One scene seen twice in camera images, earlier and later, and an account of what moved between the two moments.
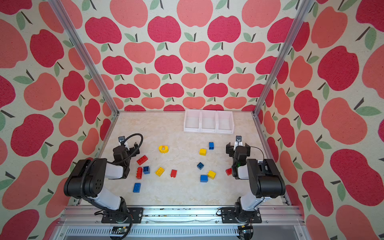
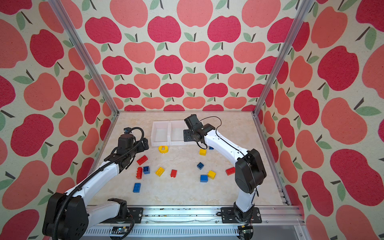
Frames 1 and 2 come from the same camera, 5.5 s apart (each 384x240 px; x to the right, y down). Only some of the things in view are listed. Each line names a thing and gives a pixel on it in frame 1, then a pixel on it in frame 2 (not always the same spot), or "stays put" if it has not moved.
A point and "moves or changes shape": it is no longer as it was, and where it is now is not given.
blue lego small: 200,165 stays put
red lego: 229,171 stays put
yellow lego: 211,174 stays put
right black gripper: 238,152 → 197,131
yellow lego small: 202,152 stays put
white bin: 208,121 → 175,133
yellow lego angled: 159,171 stays put
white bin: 192,120 moves or changes shape
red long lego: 142,160 stays put
